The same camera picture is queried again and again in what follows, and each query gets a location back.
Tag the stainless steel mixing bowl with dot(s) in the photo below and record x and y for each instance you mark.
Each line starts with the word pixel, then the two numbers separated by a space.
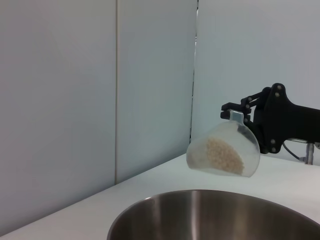
pixel 215 220

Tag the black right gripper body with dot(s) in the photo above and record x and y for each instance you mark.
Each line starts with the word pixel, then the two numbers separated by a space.
pixel 290 122

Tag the white rice grains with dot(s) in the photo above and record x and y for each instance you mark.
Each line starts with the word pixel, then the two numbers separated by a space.
pixel 225 156

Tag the clear plastic measuring cup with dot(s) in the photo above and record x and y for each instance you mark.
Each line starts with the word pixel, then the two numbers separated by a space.
pixel 220 152

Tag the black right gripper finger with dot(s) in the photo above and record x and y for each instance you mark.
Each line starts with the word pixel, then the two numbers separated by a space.
pixel 250 122
pixel 250 101

